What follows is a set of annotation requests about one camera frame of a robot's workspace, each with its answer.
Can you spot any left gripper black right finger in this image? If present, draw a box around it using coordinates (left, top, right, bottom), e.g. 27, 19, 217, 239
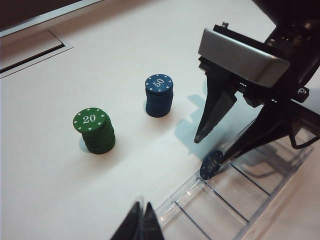
144, 201, 166, 240

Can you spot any clear plastic chip tray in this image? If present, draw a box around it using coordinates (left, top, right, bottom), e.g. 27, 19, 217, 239
152, 138, 315, 240

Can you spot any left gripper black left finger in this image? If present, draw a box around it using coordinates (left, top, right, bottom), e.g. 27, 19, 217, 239
109, 201, 146, 240

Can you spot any blue poker chip stack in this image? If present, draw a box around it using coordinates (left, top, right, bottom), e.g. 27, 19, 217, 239
144, 73, 174, 118

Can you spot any blue 50 poker chip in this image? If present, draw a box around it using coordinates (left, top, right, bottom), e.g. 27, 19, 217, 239
199, 149, 224, 181

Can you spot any wide brown desk partition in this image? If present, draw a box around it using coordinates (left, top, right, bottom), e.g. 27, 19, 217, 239
0, 0, 106, 38

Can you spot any metal desk cable slot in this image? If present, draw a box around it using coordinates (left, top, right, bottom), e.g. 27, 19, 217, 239
0, 29, 75, 79

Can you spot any green poker chip stack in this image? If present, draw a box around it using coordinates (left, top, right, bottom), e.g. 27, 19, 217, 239
72, 107, 117, 155

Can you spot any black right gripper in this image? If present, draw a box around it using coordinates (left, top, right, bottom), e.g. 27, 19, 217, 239
212, 21, 320, 163

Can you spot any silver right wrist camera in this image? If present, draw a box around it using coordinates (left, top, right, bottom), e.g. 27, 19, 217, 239
197, 28, 291, 89

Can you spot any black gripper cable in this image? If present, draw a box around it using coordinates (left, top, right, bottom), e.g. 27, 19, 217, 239
288, 122, 316, 151

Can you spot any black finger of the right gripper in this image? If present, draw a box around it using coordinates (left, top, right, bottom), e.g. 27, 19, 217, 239
193, 56, 239, 145

